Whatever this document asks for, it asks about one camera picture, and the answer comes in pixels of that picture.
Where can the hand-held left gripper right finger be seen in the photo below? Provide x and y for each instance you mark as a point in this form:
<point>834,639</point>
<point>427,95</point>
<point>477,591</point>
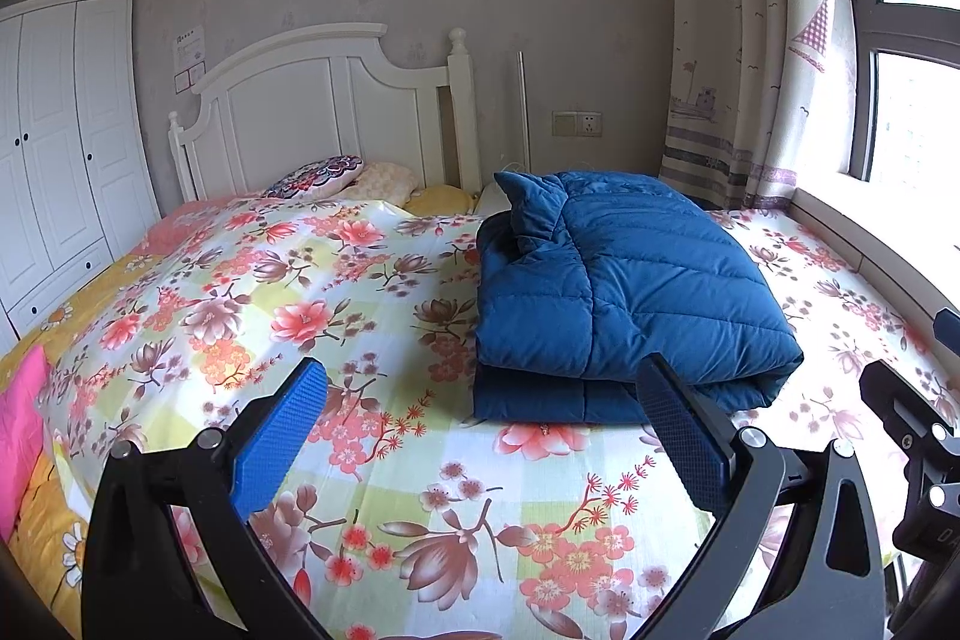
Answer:
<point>679,434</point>

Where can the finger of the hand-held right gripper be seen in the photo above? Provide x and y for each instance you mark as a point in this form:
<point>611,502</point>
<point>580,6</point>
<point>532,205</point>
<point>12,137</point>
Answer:
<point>949,321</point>
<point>889,385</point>

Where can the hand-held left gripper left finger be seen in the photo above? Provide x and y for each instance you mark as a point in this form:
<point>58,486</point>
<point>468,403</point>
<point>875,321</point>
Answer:
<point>277,437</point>

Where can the blue quilted jacket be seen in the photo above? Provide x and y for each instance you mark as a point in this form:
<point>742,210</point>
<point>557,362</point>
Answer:
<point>637,280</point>

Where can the window sill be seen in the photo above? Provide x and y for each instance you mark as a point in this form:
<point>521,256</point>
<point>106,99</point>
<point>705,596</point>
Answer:
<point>885,235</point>

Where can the pink floral blanket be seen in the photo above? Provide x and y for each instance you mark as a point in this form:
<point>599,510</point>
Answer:
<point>180,227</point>

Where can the yellow bed sheet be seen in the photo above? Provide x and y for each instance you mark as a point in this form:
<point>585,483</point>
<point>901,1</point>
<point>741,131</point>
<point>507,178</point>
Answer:
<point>52,535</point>

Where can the dark framed window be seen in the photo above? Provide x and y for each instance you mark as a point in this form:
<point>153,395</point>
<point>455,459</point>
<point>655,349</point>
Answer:
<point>862,85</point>

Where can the bright pink cloth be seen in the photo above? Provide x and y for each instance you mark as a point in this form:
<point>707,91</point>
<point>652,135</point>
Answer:
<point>22,430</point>

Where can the purple patterned pillow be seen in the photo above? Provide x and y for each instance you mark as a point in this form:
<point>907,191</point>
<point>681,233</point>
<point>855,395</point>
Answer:
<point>315,175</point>

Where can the beige pillow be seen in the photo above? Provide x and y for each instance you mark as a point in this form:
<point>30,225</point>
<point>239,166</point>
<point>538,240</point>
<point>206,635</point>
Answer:
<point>386,183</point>

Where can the white bed headboard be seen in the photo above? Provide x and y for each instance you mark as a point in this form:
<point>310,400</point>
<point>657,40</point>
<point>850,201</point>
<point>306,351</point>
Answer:
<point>315,108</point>

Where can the sailboat print curtain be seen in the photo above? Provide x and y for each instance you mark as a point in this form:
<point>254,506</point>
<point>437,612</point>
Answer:
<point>750,48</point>

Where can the white wardrobe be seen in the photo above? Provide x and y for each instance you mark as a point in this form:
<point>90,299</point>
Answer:
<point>52,160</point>

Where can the white pole lamp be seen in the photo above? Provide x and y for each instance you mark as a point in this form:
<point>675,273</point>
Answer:
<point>523,108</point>

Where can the wall socket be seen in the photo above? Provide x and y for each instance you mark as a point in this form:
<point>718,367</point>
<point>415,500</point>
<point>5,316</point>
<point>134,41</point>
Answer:
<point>577,123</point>

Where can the wall stickers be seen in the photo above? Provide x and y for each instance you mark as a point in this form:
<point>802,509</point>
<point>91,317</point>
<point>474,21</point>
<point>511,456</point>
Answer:
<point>187,81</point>

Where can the white wall paper note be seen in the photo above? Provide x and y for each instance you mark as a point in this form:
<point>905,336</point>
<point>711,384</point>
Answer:
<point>189,48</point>

